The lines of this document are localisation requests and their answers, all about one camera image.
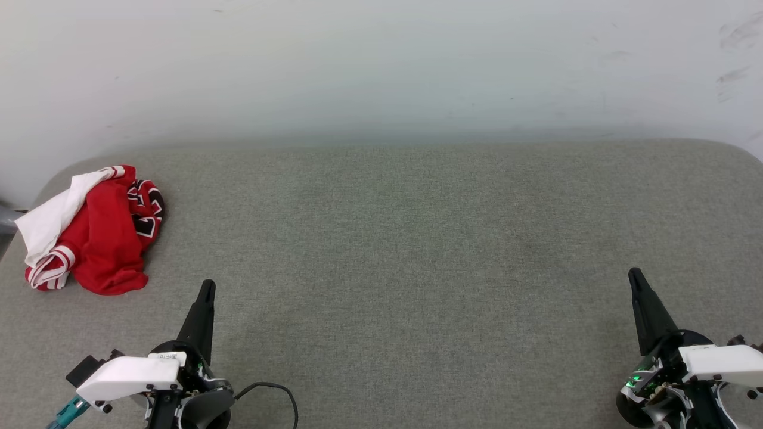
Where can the red white basketball jersey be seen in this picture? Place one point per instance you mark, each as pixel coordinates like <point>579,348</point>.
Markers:
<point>107,238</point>

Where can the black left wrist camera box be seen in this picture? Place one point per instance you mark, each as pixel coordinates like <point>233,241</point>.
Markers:
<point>89,366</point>

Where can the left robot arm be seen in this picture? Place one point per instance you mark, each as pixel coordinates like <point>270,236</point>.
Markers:
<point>208,411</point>

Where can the grey metal frame tube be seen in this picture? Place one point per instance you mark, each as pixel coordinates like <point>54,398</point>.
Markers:
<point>8,219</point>

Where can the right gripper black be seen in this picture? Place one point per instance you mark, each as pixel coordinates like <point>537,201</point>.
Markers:
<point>656,375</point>

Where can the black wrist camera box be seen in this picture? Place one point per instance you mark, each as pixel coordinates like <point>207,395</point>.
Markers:
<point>89,366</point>
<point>742,342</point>

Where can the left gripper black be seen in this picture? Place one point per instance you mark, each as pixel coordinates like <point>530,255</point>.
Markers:
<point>202,381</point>

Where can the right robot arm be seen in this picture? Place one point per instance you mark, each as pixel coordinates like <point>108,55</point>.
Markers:
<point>703,411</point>

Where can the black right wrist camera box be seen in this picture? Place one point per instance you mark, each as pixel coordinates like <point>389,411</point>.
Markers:
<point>742,342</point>

